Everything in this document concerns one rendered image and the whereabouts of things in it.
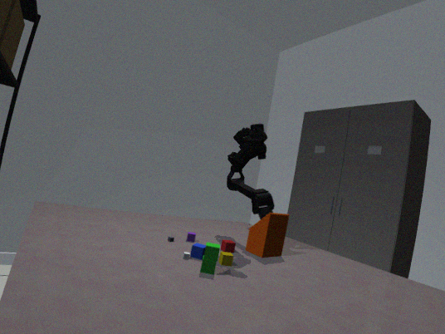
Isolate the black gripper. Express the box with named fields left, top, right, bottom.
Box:
left=227, top=126, right=267, bottom=169

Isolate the green block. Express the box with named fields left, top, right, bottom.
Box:
left=203, top=243, right=220, bottom=262
left=201, top=259, right=216, bottom=274

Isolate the purple cube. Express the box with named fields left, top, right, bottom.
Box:
left=187, top=232, right=195, bottom=243

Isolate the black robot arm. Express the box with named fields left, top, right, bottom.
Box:
left=227, top=124, right=274, bottom=219

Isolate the yellow cube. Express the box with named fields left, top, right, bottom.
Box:
left=219, top=252, right=234, bottom=266

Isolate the blue block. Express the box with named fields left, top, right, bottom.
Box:
left=190, top=243, right=206, bottom=260

